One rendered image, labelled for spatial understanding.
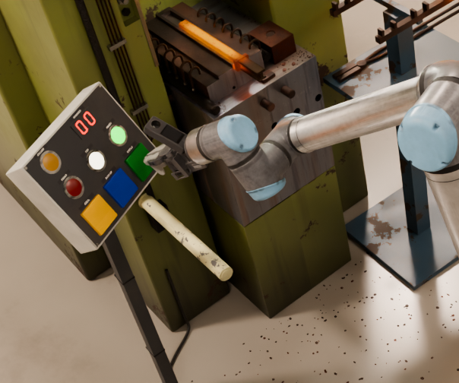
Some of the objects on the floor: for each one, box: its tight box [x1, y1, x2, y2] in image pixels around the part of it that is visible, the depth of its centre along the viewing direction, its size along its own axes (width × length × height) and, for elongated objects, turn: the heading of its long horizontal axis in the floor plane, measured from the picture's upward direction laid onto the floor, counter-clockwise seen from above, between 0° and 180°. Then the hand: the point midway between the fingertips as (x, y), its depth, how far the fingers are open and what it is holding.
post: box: [102, 229, 179, 383], centre depth 280 cm, size 4×4×108 cm
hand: (146, 157), depth 246 cm, fingers closed
